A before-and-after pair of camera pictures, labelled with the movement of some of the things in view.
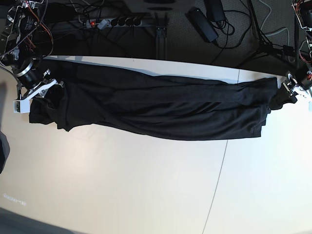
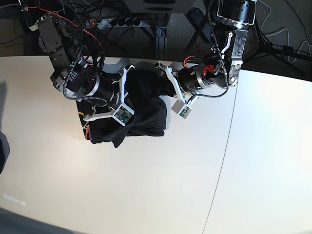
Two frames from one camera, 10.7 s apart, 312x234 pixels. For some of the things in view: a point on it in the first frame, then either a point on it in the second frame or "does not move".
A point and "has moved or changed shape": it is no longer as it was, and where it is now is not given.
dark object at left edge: [5, 150] does not move
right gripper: [287, 92] → [168, 70]
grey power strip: [101, 23] does not move
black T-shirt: [146, 102] has moved or changed shape
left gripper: [55, 95] → [115, 99]
